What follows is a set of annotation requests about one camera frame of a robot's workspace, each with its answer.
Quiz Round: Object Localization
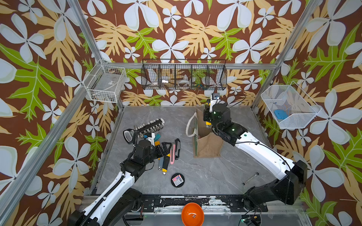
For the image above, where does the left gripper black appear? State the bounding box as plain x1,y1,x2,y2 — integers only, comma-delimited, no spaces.
143,141,171,166

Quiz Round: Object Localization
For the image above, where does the green christmas burlap pouch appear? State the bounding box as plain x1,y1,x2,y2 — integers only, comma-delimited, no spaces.
185,109,223,158

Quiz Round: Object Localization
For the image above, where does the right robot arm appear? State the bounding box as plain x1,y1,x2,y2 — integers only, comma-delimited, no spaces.
203,102,307,211

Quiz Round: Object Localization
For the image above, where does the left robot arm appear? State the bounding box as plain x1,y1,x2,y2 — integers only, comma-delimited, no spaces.
67,139,173,226

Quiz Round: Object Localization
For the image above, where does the teal utility knife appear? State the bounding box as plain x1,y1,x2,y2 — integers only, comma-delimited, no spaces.
154,134,161,142

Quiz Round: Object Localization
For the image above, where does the slim pink utility knife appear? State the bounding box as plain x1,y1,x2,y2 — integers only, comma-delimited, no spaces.
170,143,176,165

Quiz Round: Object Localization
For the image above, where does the round black tin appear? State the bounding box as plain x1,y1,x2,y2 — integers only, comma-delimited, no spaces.
171,173,185,188

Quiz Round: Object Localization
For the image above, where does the blue object in basket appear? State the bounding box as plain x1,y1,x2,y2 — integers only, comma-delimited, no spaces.
274,109,288,121

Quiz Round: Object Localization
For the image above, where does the small metal wrench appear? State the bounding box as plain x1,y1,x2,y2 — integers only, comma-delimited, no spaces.
242,172,259,186

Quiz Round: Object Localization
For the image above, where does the orange bowl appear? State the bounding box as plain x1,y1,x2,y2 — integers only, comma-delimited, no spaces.
181,202,205,226

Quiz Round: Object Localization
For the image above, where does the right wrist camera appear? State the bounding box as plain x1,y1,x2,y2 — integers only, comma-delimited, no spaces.
209,93,221,113

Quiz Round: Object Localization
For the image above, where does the socket set on black rail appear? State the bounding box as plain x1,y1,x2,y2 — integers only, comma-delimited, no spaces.
123,118,165,144

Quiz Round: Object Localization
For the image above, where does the black wire basket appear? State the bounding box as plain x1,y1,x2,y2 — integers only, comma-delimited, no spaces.
140,59,227,90

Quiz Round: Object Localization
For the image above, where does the white wire basket left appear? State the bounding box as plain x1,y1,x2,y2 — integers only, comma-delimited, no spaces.
84,60,127,103

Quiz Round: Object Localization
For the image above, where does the white wire basket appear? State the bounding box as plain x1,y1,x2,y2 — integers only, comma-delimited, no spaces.
261,82,321,130
84,60,127,103

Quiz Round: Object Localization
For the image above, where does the white wire basket right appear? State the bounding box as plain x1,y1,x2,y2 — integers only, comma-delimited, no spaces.
261,82,321,130

